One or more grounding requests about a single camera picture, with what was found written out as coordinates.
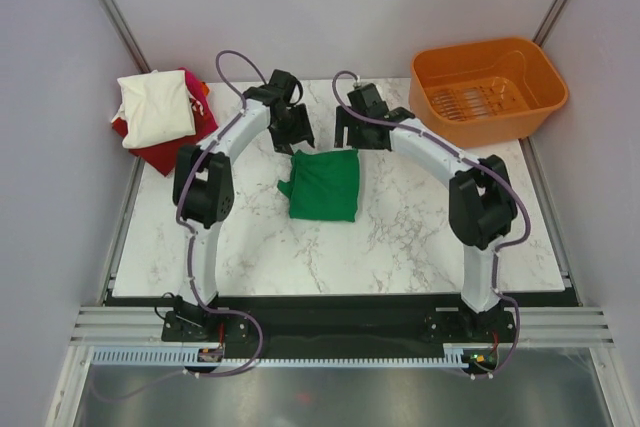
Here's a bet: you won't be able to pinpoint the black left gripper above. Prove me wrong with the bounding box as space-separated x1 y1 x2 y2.
267 105 313 158

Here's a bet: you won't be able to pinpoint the green t-shirt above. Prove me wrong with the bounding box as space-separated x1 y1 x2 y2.
277 149 360 223

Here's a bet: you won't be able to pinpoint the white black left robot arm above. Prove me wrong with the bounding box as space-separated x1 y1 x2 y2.
162 70 314 342

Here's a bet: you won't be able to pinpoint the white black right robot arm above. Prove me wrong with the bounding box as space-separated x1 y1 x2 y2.
335 81 531 341

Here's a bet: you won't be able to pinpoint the folded magenta t-shirt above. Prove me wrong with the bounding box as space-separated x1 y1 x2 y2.
183 68 218 141

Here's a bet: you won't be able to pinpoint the folded red t-shirt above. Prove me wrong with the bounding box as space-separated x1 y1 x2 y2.
128 109 217 176

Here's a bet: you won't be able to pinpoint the folded white t-shirt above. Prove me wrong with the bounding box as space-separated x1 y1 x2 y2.
114 70 196 149

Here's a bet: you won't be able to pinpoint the orange plastic basket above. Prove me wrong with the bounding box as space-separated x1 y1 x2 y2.
409 37 569 149

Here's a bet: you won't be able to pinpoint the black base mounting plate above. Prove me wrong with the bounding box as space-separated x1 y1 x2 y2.
159 291 519 361

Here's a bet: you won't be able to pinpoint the right aluminium table rail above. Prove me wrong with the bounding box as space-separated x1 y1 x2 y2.
519 138 583 307

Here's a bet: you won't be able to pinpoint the left aluminium corner post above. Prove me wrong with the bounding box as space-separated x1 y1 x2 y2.
98 0 151 73

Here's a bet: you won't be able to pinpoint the white slotted cable duct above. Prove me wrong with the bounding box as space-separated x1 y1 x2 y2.
91 344 487 369

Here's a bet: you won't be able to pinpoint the aluminium front frame rails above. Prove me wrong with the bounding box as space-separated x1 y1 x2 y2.
69 306 614 348

